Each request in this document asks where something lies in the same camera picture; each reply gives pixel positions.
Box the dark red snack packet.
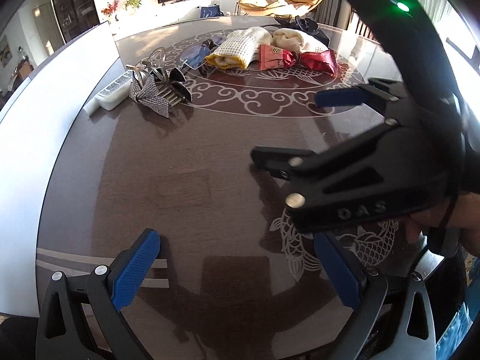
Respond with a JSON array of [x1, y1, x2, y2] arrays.
[[299, 49, 338, 77]]

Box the red snack packet with emblem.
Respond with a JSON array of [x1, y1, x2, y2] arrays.
[[259, 45, 298, 71]]

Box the cream knit glove with yellow cuff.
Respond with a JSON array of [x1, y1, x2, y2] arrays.
[[205, 27, 273, 70]]

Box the eyeglasses with blue pouch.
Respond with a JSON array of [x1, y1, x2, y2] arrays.
[[180, 33, 226, 78]]

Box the person's right hand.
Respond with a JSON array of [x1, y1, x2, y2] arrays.
[[404, 190, 480, 258]]

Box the orange lounge chair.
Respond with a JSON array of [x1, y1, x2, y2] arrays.
[[238, 0, 324, 17]]

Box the blue shopping bag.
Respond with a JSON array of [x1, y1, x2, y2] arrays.
[[200, 5, 224, 19]]

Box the white storage bin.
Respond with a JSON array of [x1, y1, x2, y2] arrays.
[[1, 23, 120, 317]]

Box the green plant on console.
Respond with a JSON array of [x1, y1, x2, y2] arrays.
[[124, 0, 143, 11]]

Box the red flower vase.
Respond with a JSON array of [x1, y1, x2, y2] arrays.
[[101, 0, 120, 23]]

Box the dark display cabinet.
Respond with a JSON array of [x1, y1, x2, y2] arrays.
[[52, 0, 99, 43]]

